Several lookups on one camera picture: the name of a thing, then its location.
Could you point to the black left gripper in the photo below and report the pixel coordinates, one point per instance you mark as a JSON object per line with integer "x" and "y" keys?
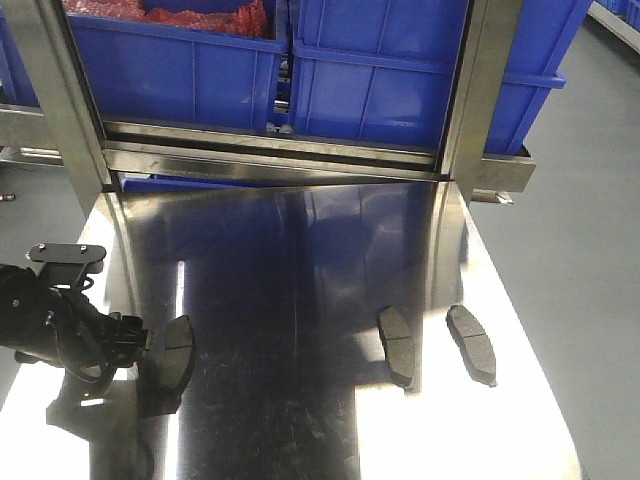
{"x": 61, "y": 328}

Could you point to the brake pad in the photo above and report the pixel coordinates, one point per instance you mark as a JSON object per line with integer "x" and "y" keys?
{"x": 474, "y": 345}
{"x": 174, "y": 365}
{"x": 398, "y": 346}

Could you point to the left blue plastic crate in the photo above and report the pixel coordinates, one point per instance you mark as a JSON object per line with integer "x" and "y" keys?
{"x": 160, "y": 72}

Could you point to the blue plastic crate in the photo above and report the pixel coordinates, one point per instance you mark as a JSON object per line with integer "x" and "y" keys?
{"x": 160, "y": 72}
{"x": 381, "y": 71}

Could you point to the far left blue crate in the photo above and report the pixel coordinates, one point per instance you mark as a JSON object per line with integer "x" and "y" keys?
{"x": 15, "y": 82}

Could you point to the red plastic bag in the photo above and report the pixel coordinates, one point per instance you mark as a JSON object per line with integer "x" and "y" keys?
{"x": 249, "y": 20}

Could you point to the right blue plastic crate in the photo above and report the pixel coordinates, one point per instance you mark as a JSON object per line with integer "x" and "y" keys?
{"x": 381, "y": 71}

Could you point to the stainless steel rack frame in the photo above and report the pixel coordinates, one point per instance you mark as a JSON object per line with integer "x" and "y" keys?
{"x": 95, "y": 152}

